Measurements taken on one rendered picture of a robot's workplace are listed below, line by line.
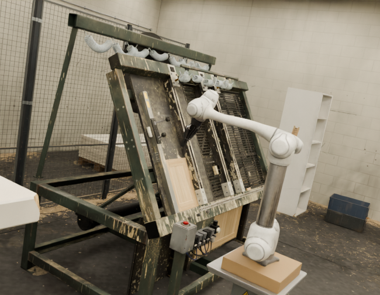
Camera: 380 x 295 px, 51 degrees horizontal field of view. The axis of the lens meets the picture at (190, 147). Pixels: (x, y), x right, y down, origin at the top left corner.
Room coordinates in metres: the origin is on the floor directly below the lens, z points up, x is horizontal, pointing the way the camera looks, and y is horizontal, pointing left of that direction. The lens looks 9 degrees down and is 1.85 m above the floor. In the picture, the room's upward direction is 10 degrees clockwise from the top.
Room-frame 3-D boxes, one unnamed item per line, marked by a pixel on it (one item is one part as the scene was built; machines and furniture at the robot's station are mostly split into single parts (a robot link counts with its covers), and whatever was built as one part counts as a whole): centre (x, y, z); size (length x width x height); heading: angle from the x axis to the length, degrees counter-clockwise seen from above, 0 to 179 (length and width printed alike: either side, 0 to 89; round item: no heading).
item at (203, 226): (2.95, -0.23, 0.69); 0.50 x 0.14 x 0.24; 149
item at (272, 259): (2.47, -0.59, 0.86); 0.22 x 0.18 x 0.06; 137
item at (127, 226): (3.87, 0.13, 0.41); 2.20 x 1.38 x 0.83; 149
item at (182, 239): (2.54, -0.06, 0.84); 0.12 x 0.12 x 0.18; 59
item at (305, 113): (6.77, -1.81, 1.03); 0.61 x 0.58 x 2.05; 147
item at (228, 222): (3.93, -0.45, 0.53); 0.90 x 0.02 x 0.55; 149
